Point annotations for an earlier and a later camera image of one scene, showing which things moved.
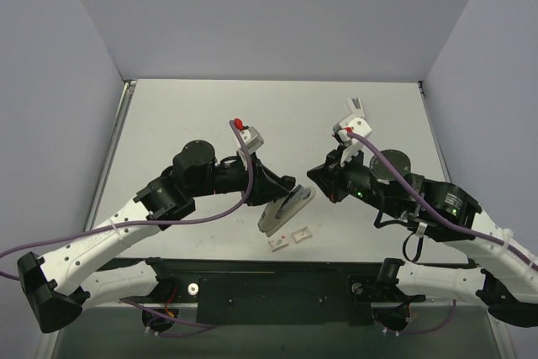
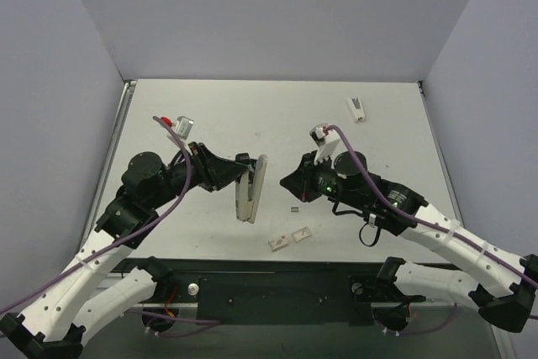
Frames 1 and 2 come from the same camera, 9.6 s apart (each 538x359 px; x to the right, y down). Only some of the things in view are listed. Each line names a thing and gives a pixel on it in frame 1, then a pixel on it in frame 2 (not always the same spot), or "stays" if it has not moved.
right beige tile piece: x=302 y=234 stays
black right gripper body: x=334 y=176 → x=309 y=180
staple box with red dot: x=277 y=243 stays
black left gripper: x=255 y=182 → x=205 y=170
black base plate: x=274 y=291 stays
